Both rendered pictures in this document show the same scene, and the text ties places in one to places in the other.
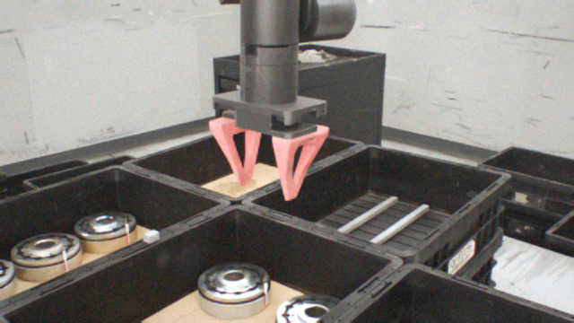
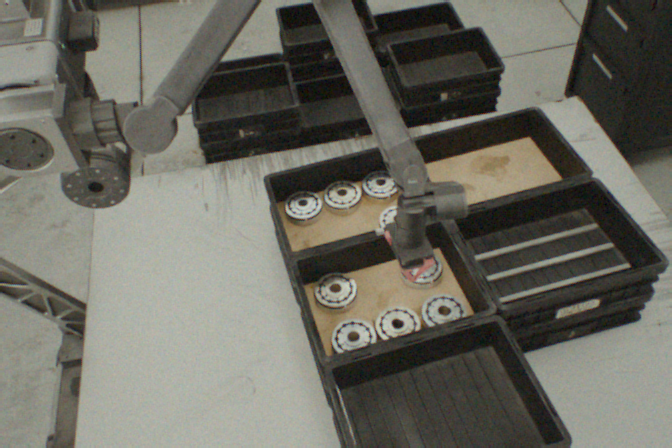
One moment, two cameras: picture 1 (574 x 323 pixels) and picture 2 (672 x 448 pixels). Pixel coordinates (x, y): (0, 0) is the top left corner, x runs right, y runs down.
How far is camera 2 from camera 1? 96 cm
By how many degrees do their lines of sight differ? 43
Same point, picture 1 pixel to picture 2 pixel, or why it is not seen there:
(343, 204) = (550, 216)
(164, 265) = (384, 246)
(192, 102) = not seen: outside the picture
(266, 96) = (401, 244)
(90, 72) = not seen: outside the picture
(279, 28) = (408, 224)
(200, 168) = (468, 142)
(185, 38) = not seen: outside the picture
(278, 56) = (407, 233)
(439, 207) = (622, 251)
